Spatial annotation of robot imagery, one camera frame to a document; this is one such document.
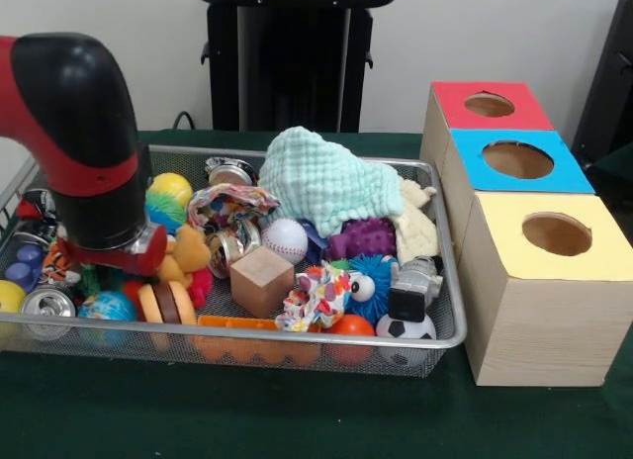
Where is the clear mesh bin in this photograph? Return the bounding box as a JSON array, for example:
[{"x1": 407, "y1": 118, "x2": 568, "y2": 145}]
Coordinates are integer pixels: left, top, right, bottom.
[{"x1": 0, "y1": 142, "x2": 468, "y2": 379}]

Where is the cream yellow cloth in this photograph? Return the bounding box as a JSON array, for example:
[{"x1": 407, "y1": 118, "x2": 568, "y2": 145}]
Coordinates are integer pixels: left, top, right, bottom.
[{"x1": 391, "y1": 178, "x2": 440, "y2": 263}]

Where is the wooden box with three holes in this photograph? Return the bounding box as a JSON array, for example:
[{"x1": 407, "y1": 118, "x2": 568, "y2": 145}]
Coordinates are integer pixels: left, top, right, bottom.
[{"x1": 420, "y1": 80, "x2": 633, "y2": 388}]

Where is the small white baseball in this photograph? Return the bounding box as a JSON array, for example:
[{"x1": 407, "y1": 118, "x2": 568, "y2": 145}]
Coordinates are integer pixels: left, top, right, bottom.
[{"x1": 261, "y1": 218, "x2": 310, "y2": 266}]

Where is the small wooden block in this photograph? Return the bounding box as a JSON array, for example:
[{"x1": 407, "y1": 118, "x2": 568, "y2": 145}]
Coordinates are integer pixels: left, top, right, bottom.
[{"x1": 229, "y1": 244, "x2": 296, "y2": 320}]

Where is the colourful printed packet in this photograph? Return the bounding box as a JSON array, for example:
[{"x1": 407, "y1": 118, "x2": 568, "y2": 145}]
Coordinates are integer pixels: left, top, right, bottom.
[{"x1": 186, "y1": 184, "x2": 282, "y2": 232}]

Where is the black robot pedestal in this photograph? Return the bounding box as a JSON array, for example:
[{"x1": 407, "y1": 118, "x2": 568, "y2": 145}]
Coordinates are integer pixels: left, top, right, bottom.
[{"x1": 203, "y1": 4, "x2": 375, "y2": 134}]

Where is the mint green cloth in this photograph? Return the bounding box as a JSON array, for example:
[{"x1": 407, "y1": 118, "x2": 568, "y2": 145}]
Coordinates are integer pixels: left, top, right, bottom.
[{"x1": 257, "y1": 126, "x2": 407, "y2": 237}]

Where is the small colourful fabric toy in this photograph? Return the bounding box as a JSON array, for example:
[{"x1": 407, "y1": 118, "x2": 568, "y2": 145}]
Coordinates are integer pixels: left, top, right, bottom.
[{"x1": 275, "y1": 263, "x2": 353, "y2": 333}]

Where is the silver toy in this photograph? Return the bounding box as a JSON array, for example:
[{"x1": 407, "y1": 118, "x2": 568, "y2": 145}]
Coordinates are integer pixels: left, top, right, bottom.
[{"x1": 384, "y1": 256, "x2": 444, "y2": 323}]

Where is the small red ball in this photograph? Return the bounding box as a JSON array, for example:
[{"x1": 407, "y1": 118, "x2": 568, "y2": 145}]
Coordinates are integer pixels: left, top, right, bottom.
[{"x1": 324, "y1": 314, "x2": 377, "y2": 366}]

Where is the brown burger toy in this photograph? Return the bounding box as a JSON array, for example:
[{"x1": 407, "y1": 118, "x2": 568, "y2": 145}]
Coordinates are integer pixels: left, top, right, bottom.
[{"x1": 138, "y1": 281, "x2": 197, "y2": 326}]

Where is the small soccer ball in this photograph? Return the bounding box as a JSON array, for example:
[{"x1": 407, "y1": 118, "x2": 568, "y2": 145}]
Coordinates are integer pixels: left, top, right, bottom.
[{"x1": 376, "y1": 314, "x2": 437, "y2": 367}]

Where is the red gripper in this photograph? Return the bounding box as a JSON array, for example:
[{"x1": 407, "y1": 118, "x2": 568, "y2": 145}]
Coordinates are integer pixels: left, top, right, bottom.
[{"x1": 64, "y1": 222, "x2": 169, "y2": 279}]

